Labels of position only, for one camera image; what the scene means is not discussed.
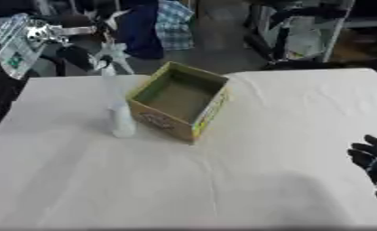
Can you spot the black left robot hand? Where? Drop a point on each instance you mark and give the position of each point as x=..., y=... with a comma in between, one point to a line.
x=75, y=56

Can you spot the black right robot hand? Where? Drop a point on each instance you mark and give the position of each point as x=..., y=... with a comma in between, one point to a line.
x=369, y=156

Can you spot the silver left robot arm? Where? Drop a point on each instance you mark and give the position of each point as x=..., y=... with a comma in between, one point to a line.
x=19, y=51

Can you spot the white plastic bottle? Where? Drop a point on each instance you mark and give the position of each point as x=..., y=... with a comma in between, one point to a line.
x=121, y=120

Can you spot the tan cardboard box green inside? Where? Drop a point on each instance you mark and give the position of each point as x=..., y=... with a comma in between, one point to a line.
x=182, y=95

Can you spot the white star-shaped stand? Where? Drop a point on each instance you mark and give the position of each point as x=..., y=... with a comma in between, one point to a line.
x=117, y=54

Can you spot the dark blue cloth bag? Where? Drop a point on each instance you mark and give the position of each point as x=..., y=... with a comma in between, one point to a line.
x=140, y=30

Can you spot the blue white checked bag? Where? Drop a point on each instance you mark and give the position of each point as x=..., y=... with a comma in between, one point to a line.
x=173, y=24

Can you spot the white metal frame cart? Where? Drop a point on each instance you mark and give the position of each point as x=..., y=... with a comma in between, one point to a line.
x=302, y=33

